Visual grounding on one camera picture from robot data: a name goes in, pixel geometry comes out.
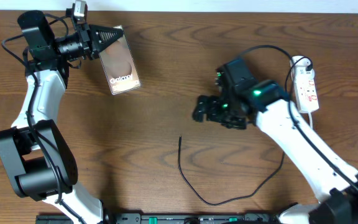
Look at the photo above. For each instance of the white USB charger adapter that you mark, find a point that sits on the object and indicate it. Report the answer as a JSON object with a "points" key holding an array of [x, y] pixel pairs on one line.
{"points": [[303, 68]]}

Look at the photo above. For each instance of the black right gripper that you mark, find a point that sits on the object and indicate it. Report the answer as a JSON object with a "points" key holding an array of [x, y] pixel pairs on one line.
{"points": [[212, 102]]}

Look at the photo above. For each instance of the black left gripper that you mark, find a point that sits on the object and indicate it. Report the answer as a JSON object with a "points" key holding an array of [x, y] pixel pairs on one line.
{"points": [[89, 40]]}

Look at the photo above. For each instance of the white power strip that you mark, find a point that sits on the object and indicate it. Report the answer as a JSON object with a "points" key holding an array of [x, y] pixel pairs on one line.
{"points": [[306, 95]]}

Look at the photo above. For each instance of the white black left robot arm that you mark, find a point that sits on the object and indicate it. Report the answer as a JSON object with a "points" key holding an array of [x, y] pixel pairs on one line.
{"points": [[37, 160]]}

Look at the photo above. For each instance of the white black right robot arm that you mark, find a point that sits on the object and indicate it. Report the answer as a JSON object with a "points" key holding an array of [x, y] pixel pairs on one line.
{"points": [[243, 100]]}

